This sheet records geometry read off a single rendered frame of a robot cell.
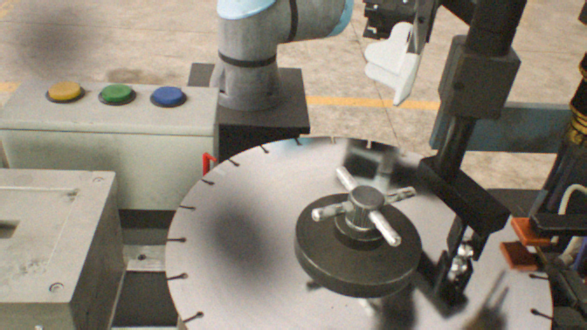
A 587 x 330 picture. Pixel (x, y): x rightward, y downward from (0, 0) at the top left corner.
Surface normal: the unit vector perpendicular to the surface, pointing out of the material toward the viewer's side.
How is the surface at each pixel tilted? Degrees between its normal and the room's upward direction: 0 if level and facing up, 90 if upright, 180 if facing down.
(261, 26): 90
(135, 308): 0
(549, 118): 90
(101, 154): 90
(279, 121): 0
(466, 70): 90
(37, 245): 0
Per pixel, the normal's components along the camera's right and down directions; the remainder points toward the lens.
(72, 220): 0.08, -0.80
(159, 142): 0.06, 0.61
